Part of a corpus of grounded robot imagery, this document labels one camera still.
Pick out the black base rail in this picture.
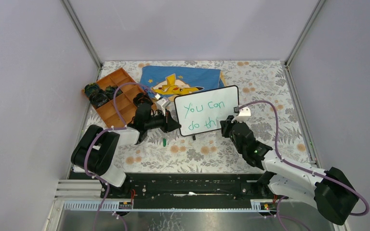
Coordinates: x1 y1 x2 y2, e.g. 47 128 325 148
100 173 274 209

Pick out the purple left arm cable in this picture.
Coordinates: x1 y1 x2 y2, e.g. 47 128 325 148
83 82 155 231

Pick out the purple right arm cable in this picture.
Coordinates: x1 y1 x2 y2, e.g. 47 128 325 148
238 100 370 217

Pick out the floral patterned tablecloth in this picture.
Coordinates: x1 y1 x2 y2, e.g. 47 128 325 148
100 61 312 173

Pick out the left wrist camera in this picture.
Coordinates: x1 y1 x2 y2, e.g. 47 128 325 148
155 93 170 115

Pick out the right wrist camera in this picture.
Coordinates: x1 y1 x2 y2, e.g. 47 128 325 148
232 107 251 122

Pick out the dark rolled fabric back left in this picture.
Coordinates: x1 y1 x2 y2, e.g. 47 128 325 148
83 83 101 98

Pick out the white whiteboard black frame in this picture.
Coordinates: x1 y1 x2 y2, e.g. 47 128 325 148
174 85 239 137

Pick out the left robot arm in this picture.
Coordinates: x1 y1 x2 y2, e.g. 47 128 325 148
70 103 181 198

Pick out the blue Pikachu cloth bag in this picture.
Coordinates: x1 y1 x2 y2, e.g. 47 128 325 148
140 65 226 98

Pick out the dark green rolled fabric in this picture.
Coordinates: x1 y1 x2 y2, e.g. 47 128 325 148
104 85 122 100

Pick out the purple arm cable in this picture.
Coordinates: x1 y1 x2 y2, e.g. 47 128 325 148
83 82 155 231
238 100 370 217

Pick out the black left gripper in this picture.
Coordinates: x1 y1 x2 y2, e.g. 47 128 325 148
145 108 182 133

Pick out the dark rolled fabric front left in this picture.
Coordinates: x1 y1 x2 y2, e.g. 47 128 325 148
89 91 109 109

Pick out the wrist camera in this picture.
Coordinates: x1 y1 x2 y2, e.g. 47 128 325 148
232 107 251 122
155 93 170 115

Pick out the wooden compartment tray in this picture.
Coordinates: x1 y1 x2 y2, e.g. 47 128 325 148
82 68 148 127

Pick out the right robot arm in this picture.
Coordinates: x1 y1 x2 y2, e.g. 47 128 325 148
220 115 359 225

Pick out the dark rolled fabric orange pattern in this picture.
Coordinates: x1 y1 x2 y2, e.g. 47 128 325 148
133 92 154 107

